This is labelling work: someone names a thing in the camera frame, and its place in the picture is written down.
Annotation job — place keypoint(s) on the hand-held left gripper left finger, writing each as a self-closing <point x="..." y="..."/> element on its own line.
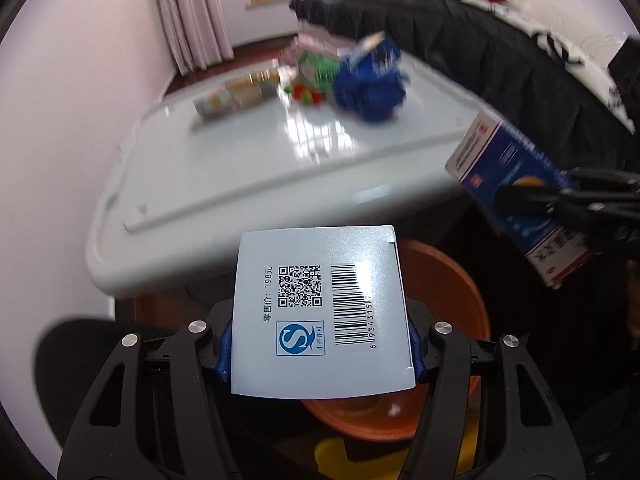
<point x="224" y="355"/>

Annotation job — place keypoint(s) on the yellow plastic object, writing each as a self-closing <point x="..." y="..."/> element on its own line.
<point x="332" y="455"/>

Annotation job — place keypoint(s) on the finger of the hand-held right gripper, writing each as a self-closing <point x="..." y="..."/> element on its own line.
<point x="605" y="180"/>
<point x="525" y="199"/>

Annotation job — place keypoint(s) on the black round seat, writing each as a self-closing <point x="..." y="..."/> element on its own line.
<point x="70" y="375"/>

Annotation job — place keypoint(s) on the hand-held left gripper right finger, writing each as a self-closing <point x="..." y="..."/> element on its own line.
<point x="417" y="355"/>

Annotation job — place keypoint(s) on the white plastic table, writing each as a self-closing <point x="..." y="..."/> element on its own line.
<point x="250" y="160"/>

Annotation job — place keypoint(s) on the silver grey cardboard box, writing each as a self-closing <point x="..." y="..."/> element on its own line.
<point x="320" y="350"/>

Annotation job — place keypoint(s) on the red snack packet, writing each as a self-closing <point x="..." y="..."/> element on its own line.
<point x="302" y="94"/>

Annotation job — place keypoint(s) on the crumpled blue plastic bag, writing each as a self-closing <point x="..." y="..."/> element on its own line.
<point x="370" y="85"/>

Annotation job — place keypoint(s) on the pink curtain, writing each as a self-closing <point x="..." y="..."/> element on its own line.
<point x="192" y="15"/>

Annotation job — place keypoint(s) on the green snack packet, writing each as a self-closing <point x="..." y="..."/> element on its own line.
<point x="317" y="70"/>

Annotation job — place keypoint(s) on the pink cardboard box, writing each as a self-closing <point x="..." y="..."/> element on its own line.
<point x="322" y="45"/>

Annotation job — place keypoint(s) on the clear plastic bottle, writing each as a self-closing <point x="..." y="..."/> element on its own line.
<point x="230" y="97"/>

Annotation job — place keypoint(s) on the blue cardboard box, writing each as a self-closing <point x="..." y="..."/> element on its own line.
<point x="505" y="160"/>

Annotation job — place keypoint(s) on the dark grey blanket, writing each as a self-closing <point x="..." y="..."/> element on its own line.
<point x="475" y="45"/>

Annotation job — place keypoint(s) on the orange plastic bin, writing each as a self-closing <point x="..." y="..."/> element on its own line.
<point x="450" y="285"/>

